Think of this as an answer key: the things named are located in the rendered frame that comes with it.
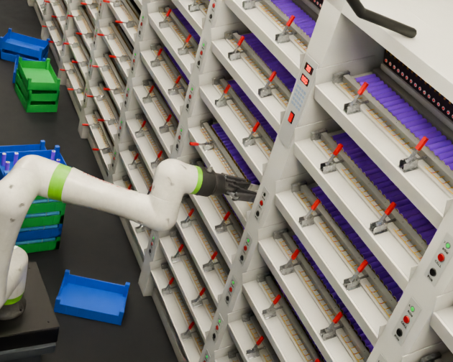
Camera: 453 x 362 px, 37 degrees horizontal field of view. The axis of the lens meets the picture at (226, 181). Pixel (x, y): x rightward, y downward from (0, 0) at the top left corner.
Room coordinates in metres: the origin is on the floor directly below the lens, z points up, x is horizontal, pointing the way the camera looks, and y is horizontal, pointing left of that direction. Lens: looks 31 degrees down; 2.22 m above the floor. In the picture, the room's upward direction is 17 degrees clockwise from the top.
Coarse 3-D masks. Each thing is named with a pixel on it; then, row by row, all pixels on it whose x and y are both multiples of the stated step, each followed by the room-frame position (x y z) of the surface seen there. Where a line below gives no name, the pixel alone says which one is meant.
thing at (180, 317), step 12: (156, 264) 2.41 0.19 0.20; (168, 264) 2.42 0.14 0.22; (156, 276) 2.37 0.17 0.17; (168, 276) 2.38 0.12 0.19; (168, 288) 2.28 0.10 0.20; (168, 300) 2.24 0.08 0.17; (180, 300) 2.24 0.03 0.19; (168, 312) 2.17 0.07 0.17; (180, 312) 2.18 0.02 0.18; (180, 324) 2.12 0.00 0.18; (192, 324) 2.05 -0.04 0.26; (180, 336) 2.05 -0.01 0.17; (192, 336) 2.05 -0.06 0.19; (192, 348) 2.00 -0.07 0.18; (192, 360) 1.95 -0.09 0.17
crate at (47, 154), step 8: (0, 152) 2.53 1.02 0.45; (8, 152) 2.55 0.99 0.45; (24, 152) 2.60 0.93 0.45; (32, 152) 2.62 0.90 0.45; (40, 152) 2.64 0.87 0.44; (48, 152) 2.67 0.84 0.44; (56, 152) 2.67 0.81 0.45; (0, 160) 2.53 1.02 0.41; (8, 160) 2.55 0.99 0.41; (0, 168) 2.41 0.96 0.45; (0, 176) 2.40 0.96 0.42
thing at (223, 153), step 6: (204, 126) 2.39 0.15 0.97; (210, 132) 2.35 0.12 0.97; (216, 138) 2.31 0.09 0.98; (216, 144) 2.27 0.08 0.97; (222, 150) 2.24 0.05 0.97; (222, 156) 2.23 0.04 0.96; (228, 156) 2.20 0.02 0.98; (228, 162) 2.17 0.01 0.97; (234, 168) 2.14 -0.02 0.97; (234, 174) 2.12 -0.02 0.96; (240, 174) 2.10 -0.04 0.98; (252, 204) 1.97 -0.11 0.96
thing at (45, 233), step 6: (54, 228) 2.52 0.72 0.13; (60, 228) 2.54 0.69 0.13; (18, 234) 2.41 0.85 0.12; (24, 234) 2.43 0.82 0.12; (30, 234) 2.45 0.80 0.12; (36, 234) 2.47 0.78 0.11; (42, 234) 2.49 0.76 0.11; (48, 234) 2.50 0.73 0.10; (54, 234) 2.52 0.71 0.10; (60, 234) 2.54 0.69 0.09; (18, 240) 2.42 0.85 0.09; (24, 240) 2.43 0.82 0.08
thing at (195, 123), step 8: (192, 120) 2.40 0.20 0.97; (200, 120) 2.42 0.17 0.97; (208, 120) 2.42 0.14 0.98; (192, 128) 2.40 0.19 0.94; (200, 128) 2.41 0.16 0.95; (192, 136) 2.36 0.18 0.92; (200, 136) 2.35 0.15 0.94; (200, 152) 2.29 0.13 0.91; (208, 152) 2.25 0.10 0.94; (216, 152) 2.26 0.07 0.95; (208, 160) 2.20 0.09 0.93; (216, 160) 2.21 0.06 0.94; (216, 168) 2.16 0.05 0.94; (224, 168) 2.16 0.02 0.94; (232, 200) 1.99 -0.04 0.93; (232, 208) 2.00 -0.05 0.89; (240, 208) 1.95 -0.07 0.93; (248, 208) 1.96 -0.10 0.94; (240, 216) 1.94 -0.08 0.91; (248, 216) 1.89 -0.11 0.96
